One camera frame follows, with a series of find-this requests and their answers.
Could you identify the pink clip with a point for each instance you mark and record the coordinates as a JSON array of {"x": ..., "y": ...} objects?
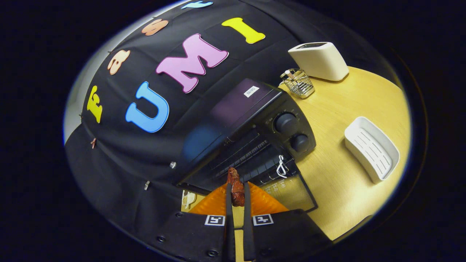
[{"x": 93, "y": 143}]

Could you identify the white toaster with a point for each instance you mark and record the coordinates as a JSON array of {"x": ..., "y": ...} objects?
[{"x": 320, "y": 60}]

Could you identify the white slotted dish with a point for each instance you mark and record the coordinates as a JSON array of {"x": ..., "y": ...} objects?
[{"x": 371, "y": 149}]

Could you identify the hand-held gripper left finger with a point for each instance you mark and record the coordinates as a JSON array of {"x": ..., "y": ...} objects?
[{"x": 229, "y": 233}]

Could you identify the black toaster oven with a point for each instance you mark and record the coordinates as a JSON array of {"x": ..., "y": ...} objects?
[{"x": 240, "y": 109}]

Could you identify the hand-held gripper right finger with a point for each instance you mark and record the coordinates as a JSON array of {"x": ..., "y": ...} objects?
[{"x": 248, "y": 233}]

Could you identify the black backdrop cloth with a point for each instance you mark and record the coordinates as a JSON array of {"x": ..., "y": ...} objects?
[{"x": 120, "y": 171}]

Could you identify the white divided dish with grains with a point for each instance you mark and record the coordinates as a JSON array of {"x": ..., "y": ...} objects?
[{"x": 189, "y": 199}]

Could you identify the reddish-brown meat strip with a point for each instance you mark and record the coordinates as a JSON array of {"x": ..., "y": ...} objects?
[{"x": 236, "y": 187}]

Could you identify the white clip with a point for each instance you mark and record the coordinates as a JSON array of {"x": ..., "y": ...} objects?
[{"x": 146, "y": 185}]

